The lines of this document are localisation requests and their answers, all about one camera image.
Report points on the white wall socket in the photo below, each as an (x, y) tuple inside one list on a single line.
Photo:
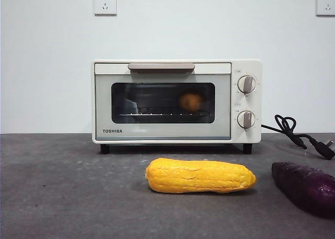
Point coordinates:
[(325, 4), (105, 3)]

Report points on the purple eggplant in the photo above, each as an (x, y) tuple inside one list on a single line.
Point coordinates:
[(306, 188)]

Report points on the brown potato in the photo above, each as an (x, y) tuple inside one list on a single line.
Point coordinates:
[(190, 101)]

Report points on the white Toshiba toaster oven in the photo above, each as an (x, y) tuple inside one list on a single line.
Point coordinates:
[(246, 103)]

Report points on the yellow corn cob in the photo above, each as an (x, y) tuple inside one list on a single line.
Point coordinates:
[(199, 176)]

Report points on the white oven knob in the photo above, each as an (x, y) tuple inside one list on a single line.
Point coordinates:
[(246, 119), (246, 84)]

